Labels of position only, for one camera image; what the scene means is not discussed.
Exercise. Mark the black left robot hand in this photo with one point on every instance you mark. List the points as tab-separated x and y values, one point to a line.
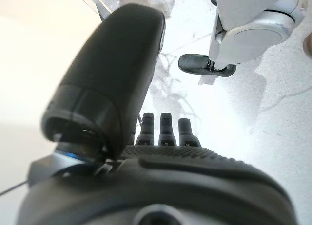
156	181

